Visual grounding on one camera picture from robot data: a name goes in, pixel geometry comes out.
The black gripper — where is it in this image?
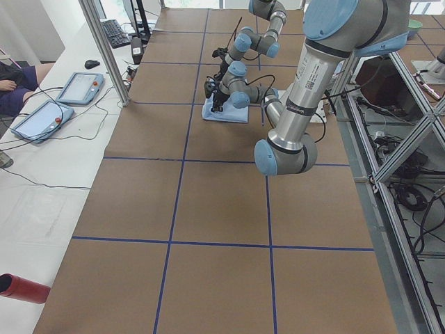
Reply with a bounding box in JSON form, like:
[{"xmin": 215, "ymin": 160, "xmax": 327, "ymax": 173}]
[
  {"xmin": 213, "ymin": 59, "xmax": 230, "ymax": 81},
  {"xmin": 211, "ymin": 88, "xmax": 228, "ymax": 112}
]

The light blue t-shirt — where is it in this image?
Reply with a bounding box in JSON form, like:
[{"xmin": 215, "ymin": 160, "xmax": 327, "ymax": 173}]
[{"xmin": 202, "ymin": 96, "xmax": 248, "ymax": 123}]

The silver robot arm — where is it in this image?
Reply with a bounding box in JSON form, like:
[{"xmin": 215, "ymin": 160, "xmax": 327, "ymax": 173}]
[
  {"xmin": 212, "ymin": 1, "xmax": 287, "ymax": 82},
  {"xmin": 204, "ymin": 1, "xmax": 410, "ymax": 176}
]

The black box with label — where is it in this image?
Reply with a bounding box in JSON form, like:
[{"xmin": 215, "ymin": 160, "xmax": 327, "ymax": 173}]
[{"xmin": 131, "ymin": 36, "xmax": 144, "ymax": 65}]

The black computer keyboard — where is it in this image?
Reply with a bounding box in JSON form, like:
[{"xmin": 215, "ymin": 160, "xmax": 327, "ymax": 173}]
[{"xmin": 100, "ymin": 19, "xmax": 131, "ymax": 49}]

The black computer mouse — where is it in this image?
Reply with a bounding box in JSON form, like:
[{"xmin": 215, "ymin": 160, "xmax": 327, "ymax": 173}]
[{"xmin": 84, "ymin": 59, "xmax": 100, "ymax": 70}]

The upper teach pendant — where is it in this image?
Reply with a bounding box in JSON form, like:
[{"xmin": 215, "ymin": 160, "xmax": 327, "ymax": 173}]
[{"xmin": 56, "ymin": 72, "xmax": 104, "ymax": 106}]

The teach pendant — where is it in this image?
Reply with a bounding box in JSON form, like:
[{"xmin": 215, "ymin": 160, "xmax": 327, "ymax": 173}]
[
  {"xmin": 56, "ymin": 72, "xmax": 104, "ymax": 106},
  {"xmin": 10, "ymin": 100, "xmax": 74, "ymax": 143}
]

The lower teach pendant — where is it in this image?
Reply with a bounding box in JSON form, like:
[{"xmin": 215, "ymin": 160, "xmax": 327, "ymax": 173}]
[{"xmin": 10, "ymin": 100, "xmax": 74, "ymax": 143}]

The green bowl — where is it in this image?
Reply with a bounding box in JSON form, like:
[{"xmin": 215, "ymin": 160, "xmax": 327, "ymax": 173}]
[{"xmin": 407, "ymin": 19, "xmax": 423, "ymax": 40}]

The seated person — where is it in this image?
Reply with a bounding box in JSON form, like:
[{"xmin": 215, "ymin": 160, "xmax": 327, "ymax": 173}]
[{"xmin": 1, "ymin": 62, "xmax": 54, "ymax": 117}]

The red water bottle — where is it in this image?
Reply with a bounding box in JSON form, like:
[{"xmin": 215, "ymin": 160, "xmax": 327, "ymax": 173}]
[{"xmin": 1, "ymin": 273, "xmax": 51, "ymax": 304}]

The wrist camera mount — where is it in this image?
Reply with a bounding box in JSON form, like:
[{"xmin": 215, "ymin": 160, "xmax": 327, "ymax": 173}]
[
  {"xmin": 212, "ymin": 47, "xmax": 228, "ymax": 59},
  {"xmin": 204, "ymin": 79, "xmax": 219, "ymax": 99}
]

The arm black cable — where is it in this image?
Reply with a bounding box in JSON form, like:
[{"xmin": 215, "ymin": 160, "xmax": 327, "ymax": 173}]
[
  {"xmin": 225, "ymin": 15, "xmax": 265, "ymax": 70},
  {"xmin": 243, "ymin": 74, "xmax": 327, "ymax": 143}
]

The aluminium frame post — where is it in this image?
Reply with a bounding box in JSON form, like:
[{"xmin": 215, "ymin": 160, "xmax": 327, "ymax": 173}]
[{"xmin": 79, "ymin": 0, "xmax": 130, "ymax": 106}]

